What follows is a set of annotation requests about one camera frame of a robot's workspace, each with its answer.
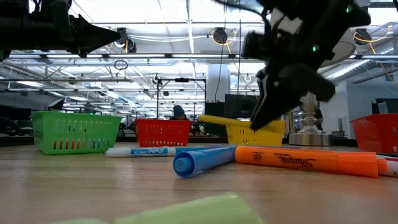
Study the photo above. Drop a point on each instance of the yellow-green highlighter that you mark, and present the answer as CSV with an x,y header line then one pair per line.
x,y
192,211

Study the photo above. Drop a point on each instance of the green plastic basket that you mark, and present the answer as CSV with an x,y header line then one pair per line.
x,y
74,118

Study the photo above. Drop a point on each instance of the black metal stand frame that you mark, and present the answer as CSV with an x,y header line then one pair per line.
x,y
182,80

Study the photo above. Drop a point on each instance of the white-shade table lamp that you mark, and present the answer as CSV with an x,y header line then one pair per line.
x,y
311,139

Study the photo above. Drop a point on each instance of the yellow plastic basket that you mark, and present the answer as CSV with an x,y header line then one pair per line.
x,y
258,138

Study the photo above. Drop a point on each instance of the black computer monitor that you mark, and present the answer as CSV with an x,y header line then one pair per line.
x,y
239,107

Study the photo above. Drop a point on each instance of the orange Sharpie highlighter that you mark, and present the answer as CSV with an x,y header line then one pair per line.
x,y
295,160

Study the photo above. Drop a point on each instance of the yellow marker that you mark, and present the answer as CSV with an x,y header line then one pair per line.
x,y
224,120

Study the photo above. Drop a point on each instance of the red plastic basket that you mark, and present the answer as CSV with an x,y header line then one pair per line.
x,y
163,122
377,133

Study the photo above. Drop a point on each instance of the blue Sharpie highlighter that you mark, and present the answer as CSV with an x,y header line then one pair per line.
x,y
202,160

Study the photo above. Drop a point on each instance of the pink-capped Expo marker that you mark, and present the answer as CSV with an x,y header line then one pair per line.
x,y
390,168

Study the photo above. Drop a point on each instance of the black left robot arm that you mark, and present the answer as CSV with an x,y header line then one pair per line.
x,y
12,31

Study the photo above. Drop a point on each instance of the person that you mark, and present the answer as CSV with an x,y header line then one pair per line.
x,y
178,112

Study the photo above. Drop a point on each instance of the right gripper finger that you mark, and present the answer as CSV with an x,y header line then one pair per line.
x,y
280,93

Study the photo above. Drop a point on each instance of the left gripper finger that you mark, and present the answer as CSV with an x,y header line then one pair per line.
x,y
93,34

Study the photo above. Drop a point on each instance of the blue-capped Expo marker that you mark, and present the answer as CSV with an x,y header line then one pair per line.
x,y
149,151

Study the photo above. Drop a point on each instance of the black aluminium table frame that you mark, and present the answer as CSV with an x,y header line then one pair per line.
x,y
211,140

